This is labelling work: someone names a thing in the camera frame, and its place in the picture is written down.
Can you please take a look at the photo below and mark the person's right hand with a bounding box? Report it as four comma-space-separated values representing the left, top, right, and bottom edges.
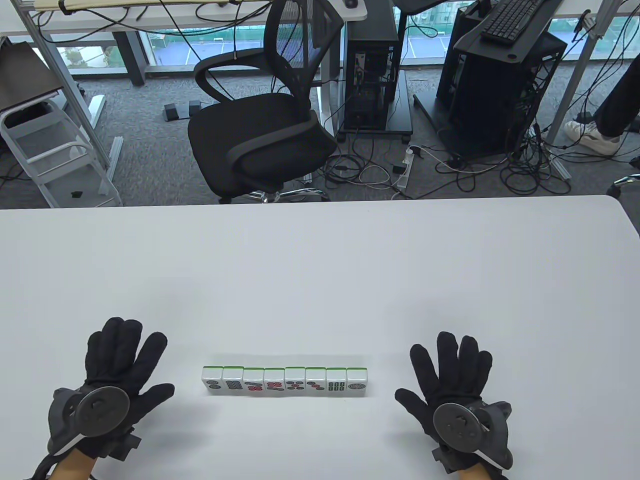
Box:
395, 331, 493, 447

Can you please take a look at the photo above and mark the person's left hand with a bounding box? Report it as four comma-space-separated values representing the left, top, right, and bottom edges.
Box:
80, 317, 176, 460

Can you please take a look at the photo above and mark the set of green mahjong tiles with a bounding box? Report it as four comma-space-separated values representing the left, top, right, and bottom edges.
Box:
201, 365, 369, 397

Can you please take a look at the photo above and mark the person's left forearm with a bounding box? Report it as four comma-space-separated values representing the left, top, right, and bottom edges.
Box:
51, 450, 99, 480

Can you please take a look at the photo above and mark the grey round hand controller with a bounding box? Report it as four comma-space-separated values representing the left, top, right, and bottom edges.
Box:
46, 385, 132, 457
431, 400, 515, 471

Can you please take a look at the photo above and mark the white step stool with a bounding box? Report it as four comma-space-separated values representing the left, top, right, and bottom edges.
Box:
0, 97, 123, 208

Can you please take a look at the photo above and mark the white power strip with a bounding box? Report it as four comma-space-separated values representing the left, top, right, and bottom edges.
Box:
391, 145, 417, 190

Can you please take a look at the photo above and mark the chrome chair base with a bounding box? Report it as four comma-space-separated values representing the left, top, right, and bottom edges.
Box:
606, 173, 640, 198

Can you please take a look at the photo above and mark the black rolling tower base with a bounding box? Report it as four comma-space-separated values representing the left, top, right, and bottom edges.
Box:
337, 69, 414, 145

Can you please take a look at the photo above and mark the black mesh office chair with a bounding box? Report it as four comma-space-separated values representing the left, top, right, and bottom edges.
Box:
187, 0, 346, 205

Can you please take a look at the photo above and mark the dark brown board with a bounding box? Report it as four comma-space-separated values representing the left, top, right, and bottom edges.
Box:
0, 41, 63, 112

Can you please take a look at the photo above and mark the black computer stand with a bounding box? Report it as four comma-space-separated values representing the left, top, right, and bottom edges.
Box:
413, 0, 569, 160

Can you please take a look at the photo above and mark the black keyboard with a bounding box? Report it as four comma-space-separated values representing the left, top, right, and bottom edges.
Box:
481, 0, 545, 47

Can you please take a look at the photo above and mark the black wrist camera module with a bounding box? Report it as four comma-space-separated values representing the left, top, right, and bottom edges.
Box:
102, 432, 142, 462
432, 446, 463, 473

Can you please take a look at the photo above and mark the tangle of floor cables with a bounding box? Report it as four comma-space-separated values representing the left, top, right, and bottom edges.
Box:
320, 127, 573, 196

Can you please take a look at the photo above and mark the aluminium frame post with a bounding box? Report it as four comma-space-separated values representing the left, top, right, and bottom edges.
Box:
22, 10, 123, 181
545, 0, 621, 146

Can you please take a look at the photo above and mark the black open-frame computer tower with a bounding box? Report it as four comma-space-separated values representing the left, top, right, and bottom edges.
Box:
447, 52, 543, 151

